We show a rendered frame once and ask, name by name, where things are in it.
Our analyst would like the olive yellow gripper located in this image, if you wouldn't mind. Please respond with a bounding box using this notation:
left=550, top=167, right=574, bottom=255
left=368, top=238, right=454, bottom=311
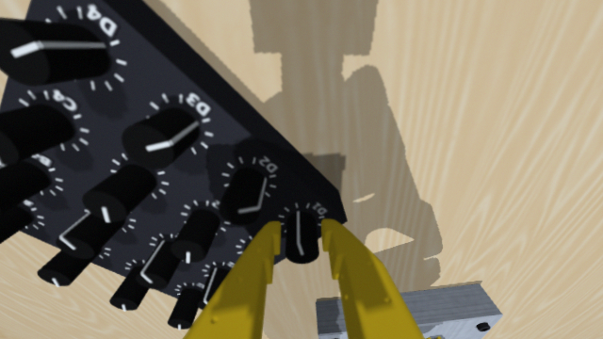
left=183, top=218, right=425, bottom=339

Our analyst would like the black knob box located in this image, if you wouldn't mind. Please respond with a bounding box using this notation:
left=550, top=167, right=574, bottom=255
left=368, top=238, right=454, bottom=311
left=0, top=0, right=348, bottom=330

